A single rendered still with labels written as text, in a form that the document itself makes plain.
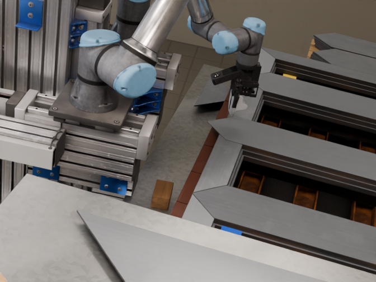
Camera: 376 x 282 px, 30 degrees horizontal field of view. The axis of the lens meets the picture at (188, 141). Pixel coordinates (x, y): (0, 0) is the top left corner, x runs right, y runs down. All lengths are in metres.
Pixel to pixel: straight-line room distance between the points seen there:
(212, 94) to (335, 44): 0.75
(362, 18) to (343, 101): 2.26
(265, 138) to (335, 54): 0.97
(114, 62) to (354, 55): 1.67
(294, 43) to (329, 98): 2.31
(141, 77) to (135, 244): 0.56
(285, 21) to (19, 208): 3.65
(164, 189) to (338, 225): 0.60
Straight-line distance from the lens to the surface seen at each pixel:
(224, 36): 2.25
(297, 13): 5.10
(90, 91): 2.12
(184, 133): 2.80
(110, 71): 2.00
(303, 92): 2.89
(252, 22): 2.34
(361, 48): 3.51
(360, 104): 2.92
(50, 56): 2.33
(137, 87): 1.99
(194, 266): 1.59
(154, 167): 2.57
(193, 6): 2.28
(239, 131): 2.51
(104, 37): 2.07
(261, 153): 2.44
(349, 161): 2.51
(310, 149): 2.51
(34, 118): 2.22
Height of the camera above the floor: 2.13
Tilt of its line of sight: 32 degrees down
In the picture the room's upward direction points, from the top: 10 degrees clockwise
